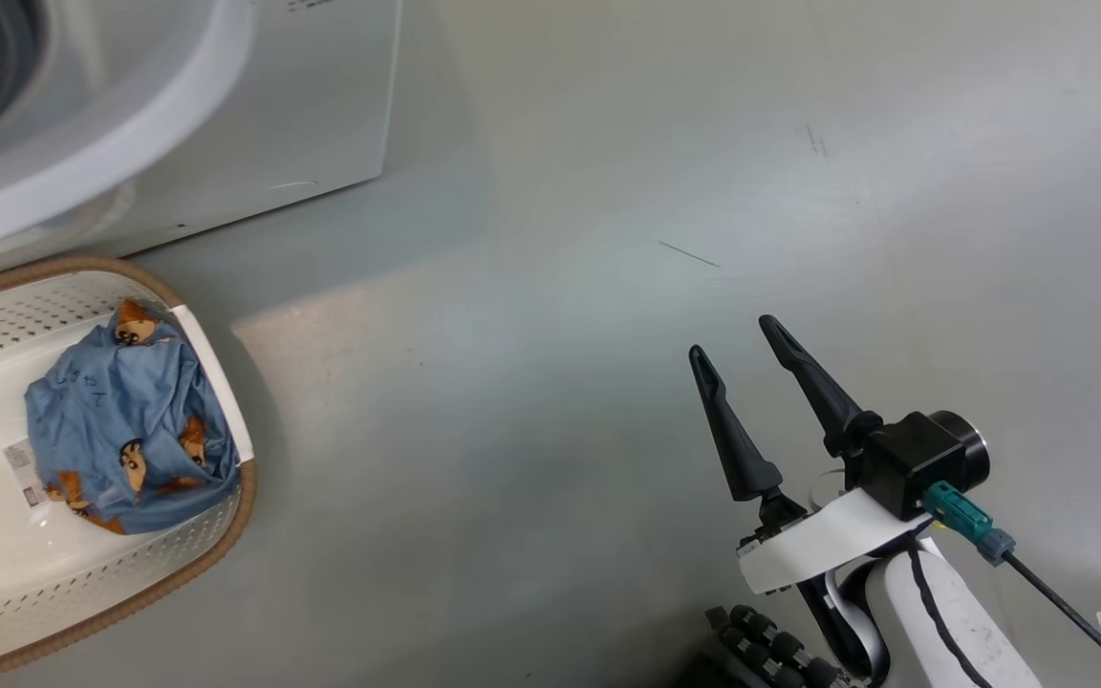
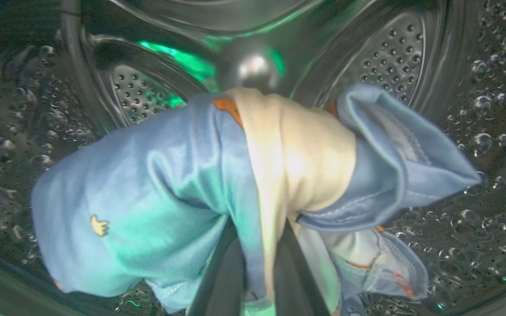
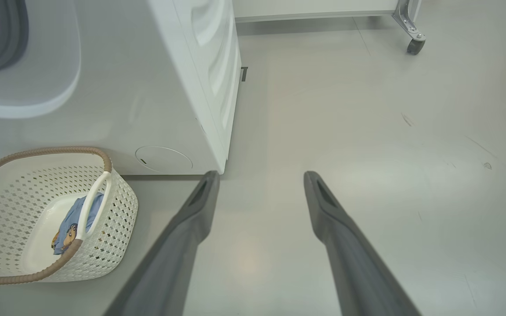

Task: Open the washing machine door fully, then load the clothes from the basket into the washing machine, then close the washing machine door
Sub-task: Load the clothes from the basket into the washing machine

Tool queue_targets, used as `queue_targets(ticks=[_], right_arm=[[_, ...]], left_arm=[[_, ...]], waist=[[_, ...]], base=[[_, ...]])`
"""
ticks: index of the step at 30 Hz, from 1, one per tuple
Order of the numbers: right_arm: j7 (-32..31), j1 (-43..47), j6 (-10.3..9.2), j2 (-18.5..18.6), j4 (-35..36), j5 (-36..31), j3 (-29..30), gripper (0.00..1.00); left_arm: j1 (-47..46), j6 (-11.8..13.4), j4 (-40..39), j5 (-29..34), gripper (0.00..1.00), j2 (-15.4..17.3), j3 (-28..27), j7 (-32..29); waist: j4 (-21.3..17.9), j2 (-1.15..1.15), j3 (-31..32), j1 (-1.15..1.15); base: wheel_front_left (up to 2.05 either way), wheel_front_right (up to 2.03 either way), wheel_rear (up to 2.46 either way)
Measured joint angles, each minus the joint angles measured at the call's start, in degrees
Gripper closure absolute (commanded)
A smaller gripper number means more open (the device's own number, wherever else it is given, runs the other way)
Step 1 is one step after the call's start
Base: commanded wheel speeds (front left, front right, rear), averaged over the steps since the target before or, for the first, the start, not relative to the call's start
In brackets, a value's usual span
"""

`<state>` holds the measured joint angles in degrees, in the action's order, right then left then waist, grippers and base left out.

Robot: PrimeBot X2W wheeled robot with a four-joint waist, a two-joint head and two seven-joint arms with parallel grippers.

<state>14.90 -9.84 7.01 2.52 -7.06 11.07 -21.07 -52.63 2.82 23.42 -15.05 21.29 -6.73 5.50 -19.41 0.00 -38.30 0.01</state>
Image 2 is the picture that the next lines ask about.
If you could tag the blue and cream cartoon garment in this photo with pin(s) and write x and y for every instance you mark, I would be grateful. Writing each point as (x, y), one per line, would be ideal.
(169, 175)

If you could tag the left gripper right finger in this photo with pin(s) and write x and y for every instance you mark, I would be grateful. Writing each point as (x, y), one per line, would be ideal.
(297, 285)

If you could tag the stainless steel perforated drum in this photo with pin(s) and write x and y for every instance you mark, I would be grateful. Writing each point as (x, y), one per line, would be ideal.
(477, 66)

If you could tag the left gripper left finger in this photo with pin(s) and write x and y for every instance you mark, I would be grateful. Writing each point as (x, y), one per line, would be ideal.
(222, 285)

